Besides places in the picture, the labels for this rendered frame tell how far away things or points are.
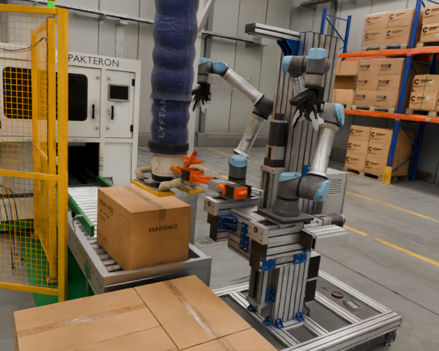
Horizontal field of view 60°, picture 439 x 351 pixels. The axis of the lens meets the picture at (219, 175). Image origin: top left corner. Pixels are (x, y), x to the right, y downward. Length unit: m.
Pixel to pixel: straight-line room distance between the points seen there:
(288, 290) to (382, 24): 8.29
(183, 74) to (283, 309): 1.59
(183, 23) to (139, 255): 1.32
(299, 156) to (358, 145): 7.88
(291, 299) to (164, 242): 0.91
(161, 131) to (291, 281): 1.27
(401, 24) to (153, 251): 8.41
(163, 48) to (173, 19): 0.15
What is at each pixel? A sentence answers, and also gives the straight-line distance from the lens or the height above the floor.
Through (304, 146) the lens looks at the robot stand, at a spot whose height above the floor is 1.39.
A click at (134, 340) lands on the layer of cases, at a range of 1.87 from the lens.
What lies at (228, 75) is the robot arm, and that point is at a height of 1.77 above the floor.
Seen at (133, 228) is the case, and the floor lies 0.86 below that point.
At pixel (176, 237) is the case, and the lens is 2.42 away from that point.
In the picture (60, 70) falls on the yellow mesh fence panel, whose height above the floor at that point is 1.72.
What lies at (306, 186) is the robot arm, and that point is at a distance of 2.01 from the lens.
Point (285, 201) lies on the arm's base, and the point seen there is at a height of 1.12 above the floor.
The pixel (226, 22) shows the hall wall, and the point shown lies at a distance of 12.89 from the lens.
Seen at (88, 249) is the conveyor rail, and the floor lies 0.59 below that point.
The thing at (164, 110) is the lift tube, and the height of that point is 1.54.
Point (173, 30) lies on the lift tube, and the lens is 2.03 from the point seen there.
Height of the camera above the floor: 1.64
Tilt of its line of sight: 12 degrees down
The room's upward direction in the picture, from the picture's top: 5 degrees clockwise
